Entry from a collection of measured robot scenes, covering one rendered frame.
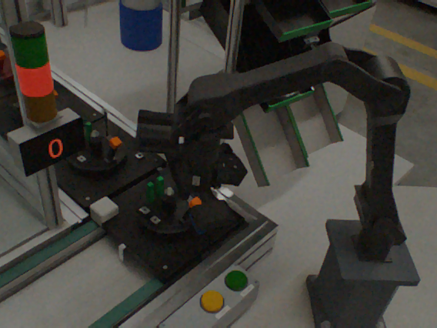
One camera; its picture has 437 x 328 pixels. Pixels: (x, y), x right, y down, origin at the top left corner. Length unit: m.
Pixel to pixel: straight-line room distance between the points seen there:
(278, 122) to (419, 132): 2.22
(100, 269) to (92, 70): 0.89
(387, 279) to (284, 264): 0.30
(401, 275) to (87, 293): 0.60
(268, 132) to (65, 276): 0.55
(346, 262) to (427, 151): 2.31
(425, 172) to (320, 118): 1.79
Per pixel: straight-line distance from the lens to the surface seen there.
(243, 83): 0.70
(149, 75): 1.76
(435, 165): 3.14
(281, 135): 1.21
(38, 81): 0.83
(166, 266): 1.01
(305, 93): 1.09
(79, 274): 1.08
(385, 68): 0.73
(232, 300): 0.99
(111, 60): 1.85
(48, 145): 0.90
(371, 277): 0.96
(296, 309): 1.12
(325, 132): 1.33
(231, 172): 0.82
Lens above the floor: 1.77
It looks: 42 degrees down
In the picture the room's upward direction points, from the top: 7 degrees clockwise
